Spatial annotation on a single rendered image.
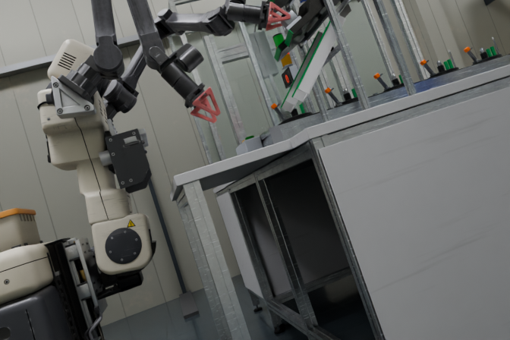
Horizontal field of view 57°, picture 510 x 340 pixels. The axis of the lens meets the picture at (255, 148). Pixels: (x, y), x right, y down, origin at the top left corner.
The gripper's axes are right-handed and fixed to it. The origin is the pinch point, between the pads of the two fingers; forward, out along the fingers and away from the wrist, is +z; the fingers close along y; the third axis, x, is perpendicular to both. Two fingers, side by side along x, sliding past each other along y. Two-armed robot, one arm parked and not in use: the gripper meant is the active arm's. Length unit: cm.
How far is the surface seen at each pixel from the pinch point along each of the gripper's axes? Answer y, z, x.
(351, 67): -8.1, 21.2, 15.9
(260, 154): -21, -5, 48
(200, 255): 59, -21, 87
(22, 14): 335, -244, -102
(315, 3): -4.5, 8.2, -4.8
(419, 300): -32, 38, 81
